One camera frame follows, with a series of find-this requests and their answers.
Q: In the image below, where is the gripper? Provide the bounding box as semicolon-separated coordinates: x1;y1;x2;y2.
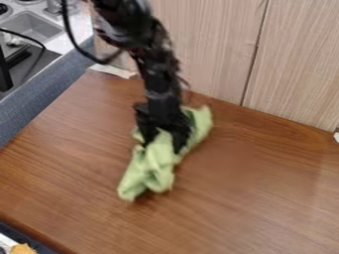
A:
132;88;196;155

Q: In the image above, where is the toy sink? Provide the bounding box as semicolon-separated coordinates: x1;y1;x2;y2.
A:
0;10;65;46

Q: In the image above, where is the yellow toy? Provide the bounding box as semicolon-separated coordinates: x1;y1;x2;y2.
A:
9;243;39;254

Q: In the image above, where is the green cloth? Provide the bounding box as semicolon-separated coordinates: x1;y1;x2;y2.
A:
115;104;215;202

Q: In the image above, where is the black stand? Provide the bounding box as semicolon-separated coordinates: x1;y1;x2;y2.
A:
0;32;33;93

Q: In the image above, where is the tap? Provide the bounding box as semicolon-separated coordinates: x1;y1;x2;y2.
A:
44;0;64;15

